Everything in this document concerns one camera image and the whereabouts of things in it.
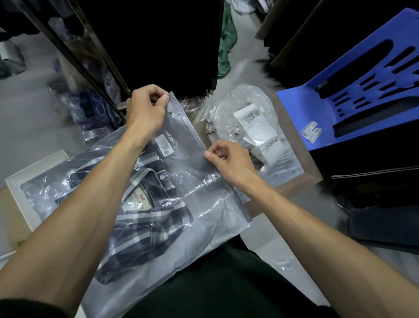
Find stack of black clothes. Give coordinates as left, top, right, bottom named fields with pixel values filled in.
left=309, top=129, right=419, bottom=212

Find person's black sleeve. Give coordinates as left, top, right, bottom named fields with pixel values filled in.
left=0, top=297, right=67, bottom=318

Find white barcode label strip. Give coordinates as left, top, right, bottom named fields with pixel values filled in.
left=233, top=103, right=286, bottom=165

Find blue plastic chair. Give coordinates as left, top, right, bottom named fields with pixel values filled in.
left=276, top=8, right=419, bottom=152

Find small clear plastic scrap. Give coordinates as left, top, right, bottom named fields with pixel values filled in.
left=270, top=256, right=297, bottom=273

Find person's left forearm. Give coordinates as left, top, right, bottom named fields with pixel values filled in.
left=0, top=126, right=154, bottom=310

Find green hanging garment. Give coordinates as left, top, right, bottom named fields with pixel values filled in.
left=217, top=0, right=238, bottom=79

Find dark metal rack frame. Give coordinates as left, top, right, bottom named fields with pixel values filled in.
left=12, top=0, right=133, bottom=122

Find person's right forearm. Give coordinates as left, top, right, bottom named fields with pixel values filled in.
left=240, top=177, right=419, bottom=318

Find person's left hand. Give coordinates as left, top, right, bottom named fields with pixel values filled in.
left=126, top=84, right=170, bottom=140

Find plaid folded shirt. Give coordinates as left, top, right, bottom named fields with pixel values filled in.
left=56, top=144, right=194, bottom=284

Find flat brown cardboard sheet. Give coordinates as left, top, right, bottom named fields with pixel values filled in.
left=0, top=186, right=34, bottom=250

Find dark blue folded jeans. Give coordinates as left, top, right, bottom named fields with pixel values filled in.
left=346, top=202, right=419, bottom=255

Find white barcode sticker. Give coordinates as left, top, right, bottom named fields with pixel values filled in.
left=155, top=134, right=173, bottom=156

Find flat clear plastic bag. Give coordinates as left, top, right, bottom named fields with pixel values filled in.
left=240, top=146, right=304, bottom=199

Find person's right hand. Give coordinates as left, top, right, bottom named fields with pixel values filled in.
left=204, top=141, right=260, bottom=194

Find black hanging garments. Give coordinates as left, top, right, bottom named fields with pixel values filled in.
left=67, top=0, right=227, bottom=99

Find white shallow box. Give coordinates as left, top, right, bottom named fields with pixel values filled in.
left=5, top=150, right=71, bottom=234

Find frosted zip garment bag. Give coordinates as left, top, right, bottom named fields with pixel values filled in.
left=21, top=92, right=255, bottom=318

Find person's dark trousers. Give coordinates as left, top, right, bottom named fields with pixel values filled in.
left=123, top=235, right=342, bottom=318

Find crumpled clear plastic bag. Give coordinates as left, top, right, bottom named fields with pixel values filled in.
left=206, top=84, right=279, bottom=154

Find bagged patterned purple clothes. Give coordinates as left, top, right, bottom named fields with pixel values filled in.
left=47, top=59, right=126, bottom=145

